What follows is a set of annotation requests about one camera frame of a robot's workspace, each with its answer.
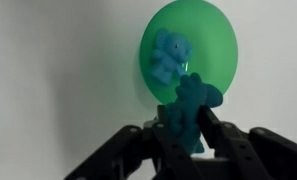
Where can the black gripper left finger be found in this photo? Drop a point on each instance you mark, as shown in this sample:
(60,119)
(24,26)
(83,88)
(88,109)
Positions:
(124,152)

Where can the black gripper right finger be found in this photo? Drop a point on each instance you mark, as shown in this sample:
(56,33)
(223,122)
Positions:
(260,154)

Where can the green plastic bowl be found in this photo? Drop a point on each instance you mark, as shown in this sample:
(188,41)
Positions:
(215,50)

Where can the teal green dinosaur toy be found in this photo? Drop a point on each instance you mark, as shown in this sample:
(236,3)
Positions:
(192,93)

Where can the blue elephant toy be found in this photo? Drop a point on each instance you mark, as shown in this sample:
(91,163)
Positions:
(171,52)

